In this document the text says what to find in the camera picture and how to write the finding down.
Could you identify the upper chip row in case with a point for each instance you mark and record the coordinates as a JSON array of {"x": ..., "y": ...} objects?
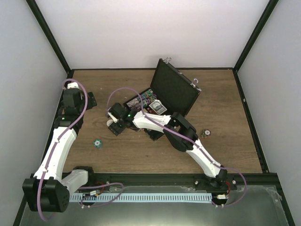
[{"x": 143, "y": 96}]

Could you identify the light blue slotted cable duct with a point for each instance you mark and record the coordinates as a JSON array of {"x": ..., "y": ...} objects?
[{"x": 146, "y": 197}]

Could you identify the right black frame post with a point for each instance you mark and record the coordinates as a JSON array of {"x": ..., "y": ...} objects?
[{"x": 255, "y": 33}]

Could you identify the black poker set case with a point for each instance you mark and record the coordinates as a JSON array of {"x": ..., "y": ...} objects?
[{"x": 173, "y": 89}]

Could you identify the left black frame post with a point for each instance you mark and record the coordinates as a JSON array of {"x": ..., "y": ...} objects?
[{"x": 48, "y": 33}]

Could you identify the blue boxed card deck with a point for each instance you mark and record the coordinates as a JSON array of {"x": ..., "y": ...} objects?
[{"x": 157, "y": 107}]

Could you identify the white dealer button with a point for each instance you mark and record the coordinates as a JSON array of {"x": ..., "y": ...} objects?
[{"x": 109, "y": 122}]

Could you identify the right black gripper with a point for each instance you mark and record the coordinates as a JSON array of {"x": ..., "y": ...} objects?
[{"x": 115, "y": 130}]

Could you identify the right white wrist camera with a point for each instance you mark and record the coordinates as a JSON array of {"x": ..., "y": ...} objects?
[{"x": 113, "y": 117}]

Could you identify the black frame post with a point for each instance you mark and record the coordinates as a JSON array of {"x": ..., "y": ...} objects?
[
  {"x": 48, "y": 33},
  {"x": 255, "y": 33}
]

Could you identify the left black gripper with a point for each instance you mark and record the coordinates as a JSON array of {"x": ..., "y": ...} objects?
[{"x": 94, "y": 103}]

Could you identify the chip row in case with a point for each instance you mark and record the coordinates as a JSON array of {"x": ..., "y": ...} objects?
[
  {"x": 145, "y": 102},
  {"x": 143, "y": 96}
]

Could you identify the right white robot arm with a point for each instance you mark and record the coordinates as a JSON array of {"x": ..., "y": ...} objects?
[{"x": 179, "y": 132}]

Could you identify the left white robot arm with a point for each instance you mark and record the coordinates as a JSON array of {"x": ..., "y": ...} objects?
[{"x": 47, "y": 189}]

